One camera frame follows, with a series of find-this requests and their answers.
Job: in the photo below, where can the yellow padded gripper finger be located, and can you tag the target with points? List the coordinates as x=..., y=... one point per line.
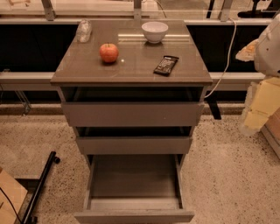
x=247, y=53
x=262, y=101

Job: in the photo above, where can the black rxbar chocolate bar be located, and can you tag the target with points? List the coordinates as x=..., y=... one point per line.
x=166, y=65

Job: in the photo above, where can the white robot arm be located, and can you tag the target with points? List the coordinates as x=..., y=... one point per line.
x=267, y=56

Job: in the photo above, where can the grey drawer cabinet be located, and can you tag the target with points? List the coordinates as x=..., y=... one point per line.
x=82, y=76

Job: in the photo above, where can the grey open bottom drawer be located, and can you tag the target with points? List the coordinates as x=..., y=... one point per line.
x=134, y=189

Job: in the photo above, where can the grey top drawer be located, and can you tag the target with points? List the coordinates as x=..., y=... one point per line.
x=132, y=114

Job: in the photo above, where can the grey middle drawer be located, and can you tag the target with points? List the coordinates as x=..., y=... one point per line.
x=134, y=140

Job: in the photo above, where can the cardboard box right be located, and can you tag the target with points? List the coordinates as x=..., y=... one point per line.
x=271, y=131

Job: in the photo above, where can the cardboard box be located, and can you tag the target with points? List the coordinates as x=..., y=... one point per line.
x=271, y=131
x=12, y=196

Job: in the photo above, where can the black table leg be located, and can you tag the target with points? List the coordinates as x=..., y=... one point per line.
x=213, y=105

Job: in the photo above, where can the white ceramic bowl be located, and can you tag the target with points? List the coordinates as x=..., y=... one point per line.
x=154, y=31

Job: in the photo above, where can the red apple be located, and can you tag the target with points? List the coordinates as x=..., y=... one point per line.
x=109, y=53

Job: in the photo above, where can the black metal pole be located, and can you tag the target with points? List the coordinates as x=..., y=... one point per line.
x=28, y=218

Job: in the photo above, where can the cardboard box left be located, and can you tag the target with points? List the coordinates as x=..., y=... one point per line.
x=12, y=196

